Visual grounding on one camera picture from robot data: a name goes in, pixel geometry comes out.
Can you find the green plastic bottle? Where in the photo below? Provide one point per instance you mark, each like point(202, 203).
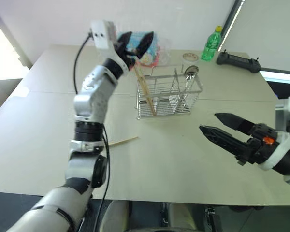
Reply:
point(210, 46)

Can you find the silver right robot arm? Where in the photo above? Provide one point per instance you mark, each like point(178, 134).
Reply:
point(288, 162)

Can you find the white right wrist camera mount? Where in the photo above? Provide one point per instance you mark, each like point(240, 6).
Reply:
point(278, 151)

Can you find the grey rounded robot body shape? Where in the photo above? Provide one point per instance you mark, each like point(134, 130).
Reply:
point(116, 216)

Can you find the colourful clear plastic bag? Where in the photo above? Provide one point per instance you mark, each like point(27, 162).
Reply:
point(157, 52)

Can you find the dark window frame bar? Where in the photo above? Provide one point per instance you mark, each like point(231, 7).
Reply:
point(232, 23)

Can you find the black remote controller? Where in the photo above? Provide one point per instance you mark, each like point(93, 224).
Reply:
point(239, 62)

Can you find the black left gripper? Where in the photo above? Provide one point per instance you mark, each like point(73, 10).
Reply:
point(125, 56)

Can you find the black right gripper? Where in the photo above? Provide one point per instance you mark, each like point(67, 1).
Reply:
point(261, 145)

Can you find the metal spoon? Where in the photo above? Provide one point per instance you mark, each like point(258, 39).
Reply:
point(191, 70)

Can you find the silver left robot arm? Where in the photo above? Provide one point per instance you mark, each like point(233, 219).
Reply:
point(91, 96)

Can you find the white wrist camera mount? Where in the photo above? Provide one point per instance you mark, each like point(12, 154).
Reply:
point(278, 151)
point(102, 36)

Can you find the small white round container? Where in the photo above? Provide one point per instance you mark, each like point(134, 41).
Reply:
point(190, 58)

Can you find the wooden chopstick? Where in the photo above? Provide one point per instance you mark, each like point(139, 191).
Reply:
point(143, 90)
point(123, 140)
point(147, 89)

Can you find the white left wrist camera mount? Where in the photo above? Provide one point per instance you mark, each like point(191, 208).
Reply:
point(102, 36)

